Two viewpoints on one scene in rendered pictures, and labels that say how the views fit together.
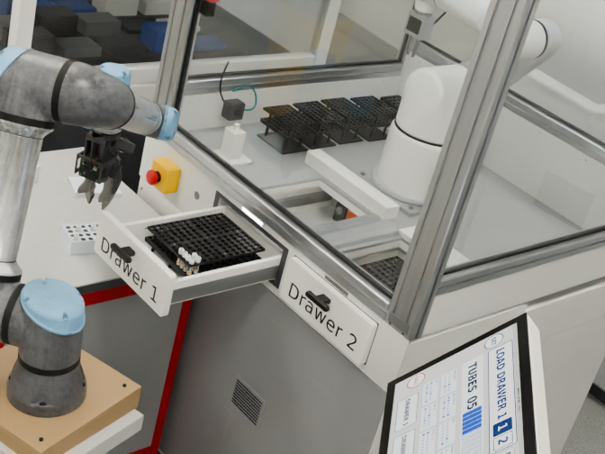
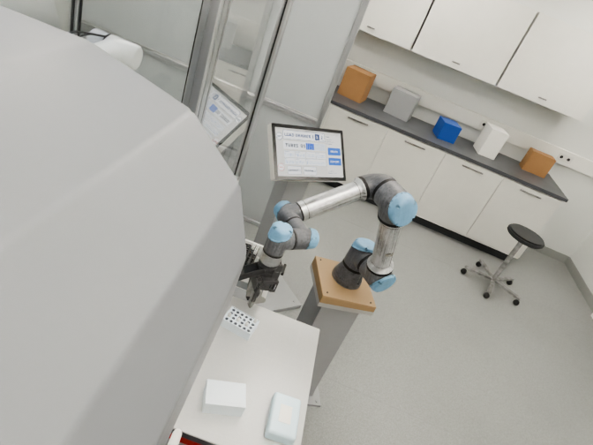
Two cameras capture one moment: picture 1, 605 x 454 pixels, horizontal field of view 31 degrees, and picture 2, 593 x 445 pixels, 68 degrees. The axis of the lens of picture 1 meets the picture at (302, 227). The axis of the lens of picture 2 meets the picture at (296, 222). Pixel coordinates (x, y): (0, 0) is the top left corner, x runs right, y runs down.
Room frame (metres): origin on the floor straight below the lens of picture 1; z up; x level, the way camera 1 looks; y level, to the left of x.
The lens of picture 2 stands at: (3.10, 1.42, 2.01)
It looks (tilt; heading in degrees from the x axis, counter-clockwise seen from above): 30 degrees down; 226
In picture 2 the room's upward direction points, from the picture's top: 22 degrees clockwise
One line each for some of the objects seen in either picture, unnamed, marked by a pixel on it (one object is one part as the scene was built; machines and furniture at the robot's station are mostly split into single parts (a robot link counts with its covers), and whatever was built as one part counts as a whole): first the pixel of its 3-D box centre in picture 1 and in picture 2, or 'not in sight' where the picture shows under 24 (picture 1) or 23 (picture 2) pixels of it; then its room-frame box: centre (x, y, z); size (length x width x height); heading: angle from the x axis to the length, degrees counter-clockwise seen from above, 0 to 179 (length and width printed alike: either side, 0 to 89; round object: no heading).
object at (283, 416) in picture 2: not in sight; (283, 418); (2.32, 0.90, 0.78); 0.15 x 0.10 x 0.04; 50
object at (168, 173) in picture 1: (164, 175); not in sight; (2.52, 0.38, 0.88); 0.07 x 0.05 x 0.07; 48
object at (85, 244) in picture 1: (89, 237); (239, 322); (2.28, 0.50, 0.78); 0.12 x 0.08 x 0.04; 127
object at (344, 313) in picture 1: (326, 309); not in sight; (2.09, -0.10, 0.87); 0.29 x 0.02 x 0.11; 48
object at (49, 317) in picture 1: (48, 321); (362, 253); (1.64, 0.41, 0.97); 0.13 x 0.12 x 0.14; 85
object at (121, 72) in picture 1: (111, 90); (278, 238); (2.25, 0.50, 1.19); 0.09 x 0.08 x 0.11; 175
